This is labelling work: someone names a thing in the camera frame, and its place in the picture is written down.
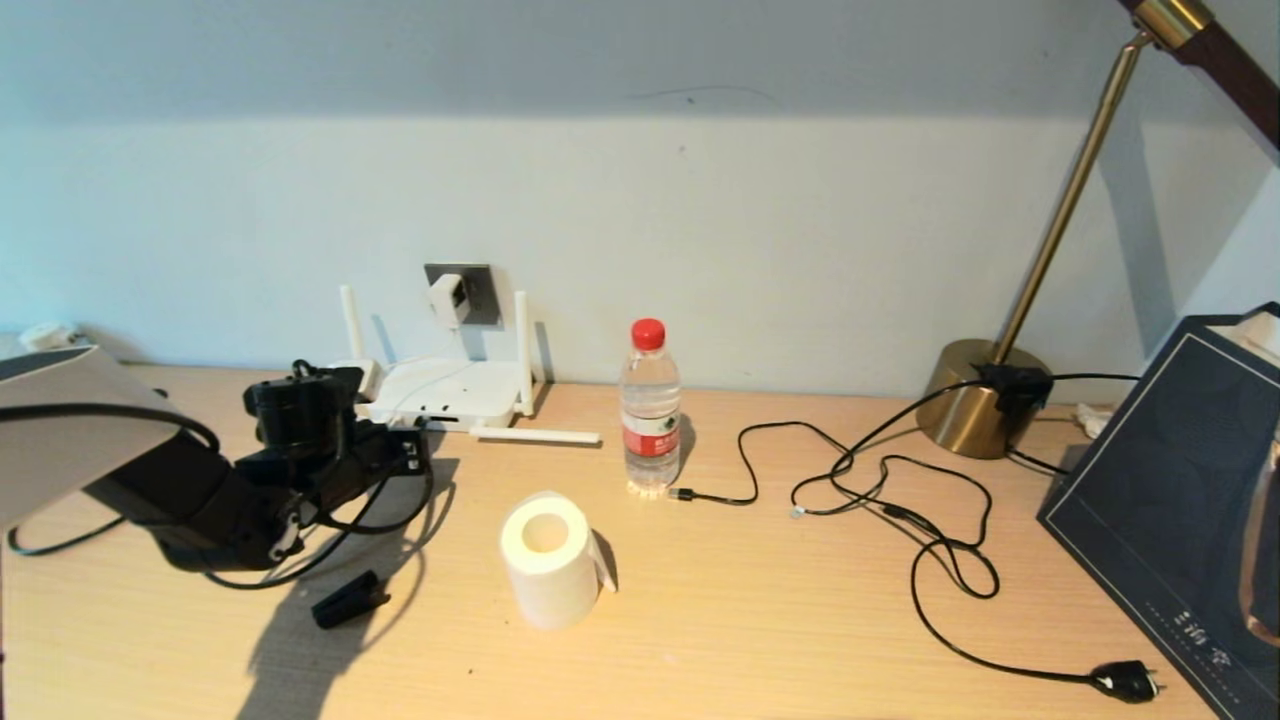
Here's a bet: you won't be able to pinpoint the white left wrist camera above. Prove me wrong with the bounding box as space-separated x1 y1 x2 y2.
333 358 385 399

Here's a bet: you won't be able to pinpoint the white toilet paper roll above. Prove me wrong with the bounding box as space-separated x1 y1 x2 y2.
499 490 619 631

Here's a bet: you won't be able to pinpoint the white router with antennas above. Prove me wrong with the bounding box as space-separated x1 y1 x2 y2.
338 285 603 447

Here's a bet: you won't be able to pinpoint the black lamp power cable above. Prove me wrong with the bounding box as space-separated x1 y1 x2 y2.
790 425 1166 705

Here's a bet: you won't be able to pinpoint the brass desk lamp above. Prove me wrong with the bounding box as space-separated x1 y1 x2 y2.
915 0 1280 463

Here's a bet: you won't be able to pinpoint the white power adapter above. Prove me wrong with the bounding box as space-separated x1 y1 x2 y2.
428 273 471 331

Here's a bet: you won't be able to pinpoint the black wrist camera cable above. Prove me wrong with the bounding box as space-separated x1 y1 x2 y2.
0 400 437 591

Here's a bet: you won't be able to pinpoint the dark blue gift bag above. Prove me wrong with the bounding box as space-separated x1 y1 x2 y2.
1035 303 1280 720

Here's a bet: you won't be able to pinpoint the black plastic clip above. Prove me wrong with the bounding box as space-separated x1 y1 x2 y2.
310 570 393 631

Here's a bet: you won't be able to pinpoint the water bottle red cap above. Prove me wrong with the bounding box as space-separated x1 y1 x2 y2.
619 318 683 499

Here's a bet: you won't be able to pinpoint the grey wall socket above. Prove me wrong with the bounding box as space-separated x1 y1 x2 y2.
424 263 504 328

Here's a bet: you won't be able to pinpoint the black adapter on lamp base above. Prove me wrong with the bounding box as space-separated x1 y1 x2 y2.
968 362 1054 421

